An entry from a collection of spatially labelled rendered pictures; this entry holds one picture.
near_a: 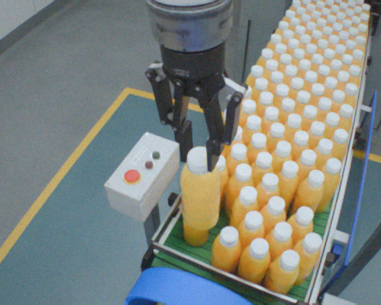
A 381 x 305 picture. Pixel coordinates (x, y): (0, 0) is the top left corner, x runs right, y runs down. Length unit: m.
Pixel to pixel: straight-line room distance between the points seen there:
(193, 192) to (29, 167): 2.03
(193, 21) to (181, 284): 0.41
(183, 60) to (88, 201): 1.90
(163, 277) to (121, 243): 1.43
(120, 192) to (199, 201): 0.30
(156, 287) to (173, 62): 0.37
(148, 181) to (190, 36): 0.56
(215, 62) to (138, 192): 0.51
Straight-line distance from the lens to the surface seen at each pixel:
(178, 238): 1.01
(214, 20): 0.36
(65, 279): 2.03
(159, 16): 0.37
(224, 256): 0.83
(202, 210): 0.64
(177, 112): 0.50
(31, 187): 2.43
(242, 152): 0.94
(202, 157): 0.57
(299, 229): 0.88
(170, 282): 0.61
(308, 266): 0.87
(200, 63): 0.39
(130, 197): 0.85
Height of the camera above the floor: 1.79
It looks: 47 degrees down
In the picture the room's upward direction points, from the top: straight up
